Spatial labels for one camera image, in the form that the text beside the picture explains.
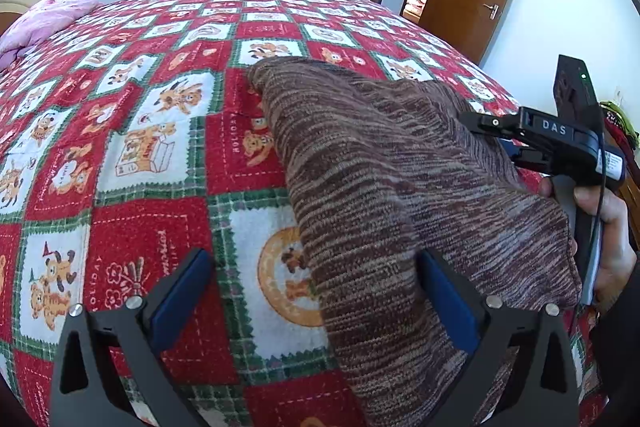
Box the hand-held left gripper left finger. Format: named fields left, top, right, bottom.
left=42, top=248, right=216, bottom=427

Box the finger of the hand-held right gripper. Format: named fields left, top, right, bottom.
left=457, top=111, right=522, bottom=141
left=500, top=139, right=551, bottom=174

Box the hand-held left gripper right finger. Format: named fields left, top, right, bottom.
left=417, top=249, right=583, bottom=427

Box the brown striped knitted sweater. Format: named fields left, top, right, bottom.
left=247, top=57, right=583, bottom=427

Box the person's right forearm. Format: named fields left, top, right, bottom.
left=587, top=252, right=640, bottom=427

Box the colourful clothes pile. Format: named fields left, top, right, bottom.
left=600, top=99, right=640, bottom=152

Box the person's right hand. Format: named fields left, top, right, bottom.
left=537, top=177, right=638, bottom=308

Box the red teddy bear printed blanket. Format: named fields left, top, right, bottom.
left=0, top=0, right=608, bottom=427

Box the pink pillow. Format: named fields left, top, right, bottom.
left=0, top=0, right=100, bottom=68

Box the black cable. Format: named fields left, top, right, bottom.
left=594, top=127, right=610, bottom=258

